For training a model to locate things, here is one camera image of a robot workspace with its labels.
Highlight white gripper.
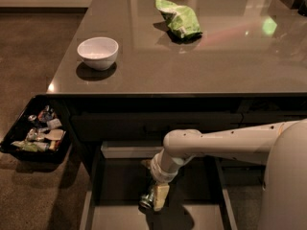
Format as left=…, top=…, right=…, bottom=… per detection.
left=141, top=154, right=177, bottom=212

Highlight green soda can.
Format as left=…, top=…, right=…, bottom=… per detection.
left=139, top=186, right=155, bottom=209

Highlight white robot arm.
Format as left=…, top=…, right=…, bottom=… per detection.
left=140, top=119, right=307, bottom=230

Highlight open middle drawer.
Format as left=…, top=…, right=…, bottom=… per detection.
left=79, top=149, right=238, bottom=230

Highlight closed top drawer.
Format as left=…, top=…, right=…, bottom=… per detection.
left=70, top=112, right=243, bottom=142

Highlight right dark cabinet drawers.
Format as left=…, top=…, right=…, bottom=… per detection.
left=219, top=97, right=307, bottom=187

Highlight black bin with trash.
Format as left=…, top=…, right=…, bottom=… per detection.
left=0, top=95, right=70, bottom=164

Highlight white ceramic bowl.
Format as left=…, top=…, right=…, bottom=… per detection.
left=77, top=37, right=119, bottom=71

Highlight green chip bag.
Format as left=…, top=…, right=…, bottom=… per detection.
left=154, top=0, right=202, bottom=40

